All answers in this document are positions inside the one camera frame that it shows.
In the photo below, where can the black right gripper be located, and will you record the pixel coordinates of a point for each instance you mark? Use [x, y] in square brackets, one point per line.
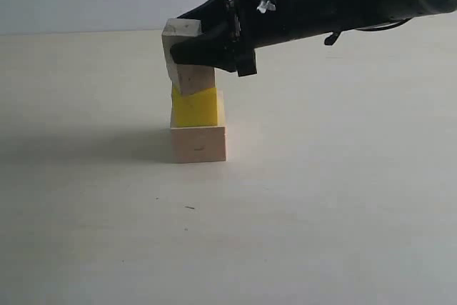
[291, 20]

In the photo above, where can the small wooden cube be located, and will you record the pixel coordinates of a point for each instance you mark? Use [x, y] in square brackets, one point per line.
[177, 31]

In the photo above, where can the medium wooden cube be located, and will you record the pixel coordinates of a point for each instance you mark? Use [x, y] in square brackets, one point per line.
[191, 79]

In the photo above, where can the yellow cube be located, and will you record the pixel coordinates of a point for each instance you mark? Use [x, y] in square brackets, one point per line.
[199, 109]

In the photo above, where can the large wooden cube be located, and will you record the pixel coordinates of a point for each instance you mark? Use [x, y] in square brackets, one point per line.
[202, 143]

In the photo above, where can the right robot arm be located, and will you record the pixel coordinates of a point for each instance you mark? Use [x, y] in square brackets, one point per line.
[232, 30]

